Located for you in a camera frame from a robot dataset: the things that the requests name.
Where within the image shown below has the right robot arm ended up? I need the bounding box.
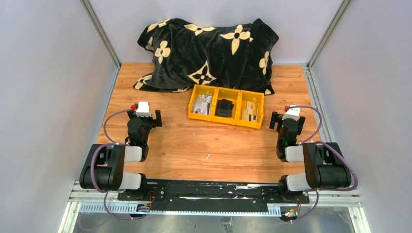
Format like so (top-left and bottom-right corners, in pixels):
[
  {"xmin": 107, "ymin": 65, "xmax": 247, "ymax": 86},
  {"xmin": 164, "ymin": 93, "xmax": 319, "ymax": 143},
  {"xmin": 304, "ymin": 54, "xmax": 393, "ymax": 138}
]
[{"xmin": 269, "ymin": 112, "xmax": 356, "ymax": 202}]

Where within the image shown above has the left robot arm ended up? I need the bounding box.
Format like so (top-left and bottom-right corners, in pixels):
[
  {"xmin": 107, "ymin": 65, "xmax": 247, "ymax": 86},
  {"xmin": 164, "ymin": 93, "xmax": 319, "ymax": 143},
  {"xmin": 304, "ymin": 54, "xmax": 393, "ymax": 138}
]
[{"xmin": 79, "ymin": 109, "xmax": 163, "ymax": 200}]

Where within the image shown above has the grey white cards stack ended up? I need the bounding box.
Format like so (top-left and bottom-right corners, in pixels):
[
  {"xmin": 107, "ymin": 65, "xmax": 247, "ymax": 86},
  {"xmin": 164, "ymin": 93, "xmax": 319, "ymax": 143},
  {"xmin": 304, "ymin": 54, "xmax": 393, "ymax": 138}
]
[{"xmin": 192, "ymin": 94, "xmax": 212, "ymax": 116}]

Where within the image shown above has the black cards stack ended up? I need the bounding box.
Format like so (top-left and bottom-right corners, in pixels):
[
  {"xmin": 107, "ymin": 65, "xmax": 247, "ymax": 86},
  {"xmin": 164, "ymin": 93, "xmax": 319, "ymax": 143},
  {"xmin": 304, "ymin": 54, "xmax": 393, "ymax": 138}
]
[{"xmin": 215, "ymin": 99, "xmax": 235, "ymax": 118}]

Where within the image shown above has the right yellow plastic bin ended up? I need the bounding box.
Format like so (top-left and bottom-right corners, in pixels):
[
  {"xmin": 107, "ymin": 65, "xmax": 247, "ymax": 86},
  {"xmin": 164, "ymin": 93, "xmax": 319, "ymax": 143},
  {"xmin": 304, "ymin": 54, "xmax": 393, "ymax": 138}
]
[{"xmin": 236, "ymin": 90, "xmax": 264, "ymax": 129}]

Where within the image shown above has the yellow plastic bin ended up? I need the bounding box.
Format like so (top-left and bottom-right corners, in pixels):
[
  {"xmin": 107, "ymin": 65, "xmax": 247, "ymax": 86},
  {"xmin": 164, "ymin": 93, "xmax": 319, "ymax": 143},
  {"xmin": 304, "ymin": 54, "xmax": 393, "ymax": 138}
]
[
  {"xmin": 236, "ymin": 90, "xmax": 264, "ymax": 129},
  {"xmin": 188, "ymin": 84, "xmax": 217, "ymax": 121},
  {"xmin": 212, "ymin": 87, "xmax": 240, "ymax": 125}
]

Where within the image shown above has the middle yellow plastic bin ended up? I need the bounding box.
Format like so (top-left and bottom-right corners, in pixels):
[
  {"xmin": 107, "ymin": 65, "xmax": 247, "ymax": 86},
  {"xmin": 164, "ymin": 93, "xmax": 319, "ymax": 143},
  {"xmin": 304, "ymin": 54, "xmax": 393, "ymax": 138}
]
[{"xmin": 212, "ymin": 87, "xmax": 240, "ymax": 125}]

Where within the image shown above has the left yellow plastic bin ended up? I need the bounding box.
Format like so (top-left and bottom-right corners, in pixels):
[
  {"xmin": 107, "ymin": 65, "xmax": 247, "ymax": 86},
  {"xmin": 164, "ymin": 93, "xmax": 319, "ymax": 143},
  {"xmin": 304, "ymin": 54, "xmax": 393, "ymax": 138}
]
[{"xmin": 188, "ymin": 84, "xmax": 217, "ymax": 121}]

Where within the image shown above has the black floral plush blanket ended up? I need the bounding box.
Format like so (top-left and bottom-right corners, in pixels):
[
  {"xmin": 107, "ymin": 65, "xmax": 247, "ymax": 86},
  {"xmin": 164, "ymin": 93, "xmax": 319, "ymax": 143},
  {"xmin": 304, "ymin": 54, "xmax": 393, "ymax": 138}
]
[{"xmin": 133, "ymin": 18, "xmax": 279, "ymax": 95}]

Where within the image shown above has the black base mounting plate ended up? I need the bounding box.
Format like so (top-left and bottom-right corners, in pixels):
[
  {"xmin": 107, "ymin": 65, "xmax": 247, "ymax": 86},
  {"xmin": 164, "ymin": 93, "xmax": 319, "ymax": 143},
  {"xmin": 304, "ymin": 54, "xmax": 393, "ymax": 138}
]
[{"xmin": 117, "ymin": 179, "xmax": 309, "ymax": 213}]

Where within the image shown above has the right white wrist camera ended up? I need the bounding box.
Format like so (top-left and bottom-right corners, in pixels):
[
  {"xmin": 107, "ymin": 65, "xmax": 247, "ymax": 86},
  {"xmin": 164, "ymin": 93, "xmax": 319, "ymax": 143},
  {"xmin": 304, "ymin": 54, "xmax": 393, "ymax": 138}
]
[{"xmin": 282, "ymin": 105, "xmax": 300, "ymax": 121}]

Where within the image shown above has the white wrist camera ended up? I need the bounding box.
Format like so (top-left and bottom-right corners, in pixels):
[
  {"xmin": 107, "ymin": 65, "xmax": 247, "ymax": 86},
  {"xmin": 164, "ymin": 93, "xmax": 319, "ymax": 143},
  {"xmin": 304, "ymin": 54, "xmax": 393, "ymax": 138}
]
[
  {"xmin": 282, "ymin": 105, "xmax": 300, "ymax": 121},
  {"xmin": 135, "ymin": 101, "xmax": 152, "ymax": 117}
]

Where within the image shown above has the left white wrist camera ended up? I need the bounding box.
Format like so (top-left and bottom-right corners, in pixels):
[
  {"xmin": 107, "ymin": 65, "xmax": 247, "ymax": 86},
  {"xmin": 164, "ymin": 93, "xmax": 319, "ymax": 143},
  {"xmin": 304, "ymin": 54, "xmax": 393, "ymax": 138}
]
[{"xmin": 135, "ymin": 101, "xmax": 152, "ymax": 117}]

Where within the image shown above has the aluminium frame rail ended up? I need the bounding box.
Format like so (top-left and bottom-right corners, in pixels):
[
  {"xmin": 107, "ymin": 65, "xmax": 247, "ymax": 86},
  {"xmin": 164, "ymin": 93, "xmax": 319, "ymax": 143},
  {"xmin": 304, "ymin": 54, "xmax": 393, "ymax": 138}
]
[{"xmin": 69, "ymin": 179, "xmax": 361, "ymax": 217}]

